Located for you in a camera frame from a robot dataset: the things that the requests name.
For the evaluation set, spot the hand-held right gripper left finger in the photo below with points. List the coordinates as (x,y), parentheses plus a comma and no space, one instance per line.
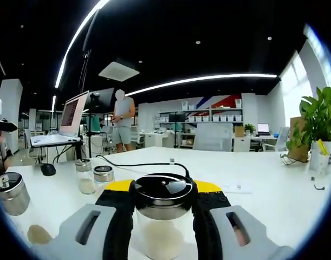
(81,233)

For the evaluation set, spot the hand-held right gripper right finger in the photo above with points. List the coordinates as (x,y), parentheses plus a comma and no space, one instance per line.
(246,235)

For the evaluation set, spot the small glass seasoning bottle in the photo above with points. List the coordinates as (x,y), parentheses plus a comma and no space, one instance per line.
(85,184)
(103,176)

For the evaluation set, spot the tall seasoning bottle brown contents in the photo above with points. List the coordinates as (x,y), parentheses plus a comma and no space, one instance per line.
(12,197)

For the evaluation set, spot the tall seasoning bottle white contents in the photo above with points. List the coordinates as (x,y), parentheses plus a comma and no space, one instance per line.
(165,205)

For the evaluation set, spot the black computer mouse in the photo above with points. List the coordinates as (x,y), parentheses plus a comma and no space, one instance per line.
(48,169)

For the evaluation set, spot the white open laptop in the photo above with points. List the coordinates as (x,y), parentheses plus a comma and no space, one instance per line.
(73,119)

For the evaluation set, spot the black laptop stand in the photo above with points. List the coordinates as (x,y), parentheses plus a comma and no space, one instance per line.
(79,151)

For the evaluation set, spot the small black clip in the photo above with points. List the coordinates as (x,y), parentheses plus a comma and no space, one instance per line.
(318,187)

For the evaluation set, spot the long ceiling light strip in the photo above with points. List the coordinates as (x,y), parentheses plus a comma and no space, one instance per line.
(71,43)
(208,78)

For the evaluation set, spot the small black display screen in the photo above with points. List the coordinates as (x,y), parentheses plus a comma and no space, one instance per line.
(103,98)

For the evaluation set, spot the small background laptop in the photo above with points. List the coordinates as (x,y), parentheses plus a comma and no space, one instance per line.
(263,129)

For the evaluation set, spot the brown cardboard box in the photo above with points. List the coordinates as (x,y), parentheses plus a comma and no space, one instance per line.
(298,140)

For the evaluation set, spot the grey storage shelf rack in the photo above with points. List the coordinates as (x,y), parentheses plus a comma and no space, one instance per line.
(208,127)

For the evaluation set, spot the row of white storage bins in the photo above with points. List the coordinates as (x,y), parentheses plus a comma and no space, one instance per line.
(216,118)

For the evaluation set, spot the white ceiling air vent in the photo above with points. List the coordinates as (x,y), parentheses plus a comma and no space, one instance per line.
(119,71)

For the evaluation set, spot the black monitor on pole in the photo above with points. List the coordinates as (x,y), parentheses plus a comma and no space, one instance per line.
(177,117)

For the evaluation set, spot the potted green plant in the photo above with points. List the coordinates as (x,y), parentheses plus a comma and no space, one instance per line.
(321,113)

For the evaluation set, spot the narrow bright window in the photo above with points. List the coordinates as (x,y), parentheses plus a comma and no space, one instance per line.
(295,89)

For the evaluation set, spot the large bright window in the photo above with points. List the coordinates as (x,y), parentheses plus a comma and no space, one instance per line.
(321,59)

